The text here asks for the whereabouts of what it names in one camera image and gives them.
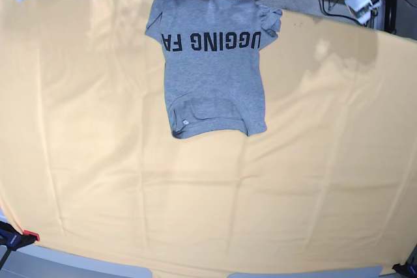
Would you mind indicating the grey t-shirt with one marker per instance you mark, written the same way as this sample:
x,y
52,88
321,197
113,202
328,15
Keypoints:
x,y
212,78

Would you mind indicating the black box far right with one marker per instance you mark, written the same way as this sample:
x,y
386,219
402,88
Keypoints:
x,y
390,15

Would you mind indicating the yellow table cloth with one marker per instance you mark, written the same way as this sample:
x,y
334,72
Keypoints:
x,y
88,161

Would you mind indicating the clamp with red tip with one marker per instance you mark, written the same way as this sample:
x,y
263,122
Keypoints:
x,y
13,240

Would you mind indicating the black clamp bottom right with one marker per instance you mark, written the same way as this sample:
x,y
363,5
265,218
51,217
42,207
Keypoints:
x,y
408,269

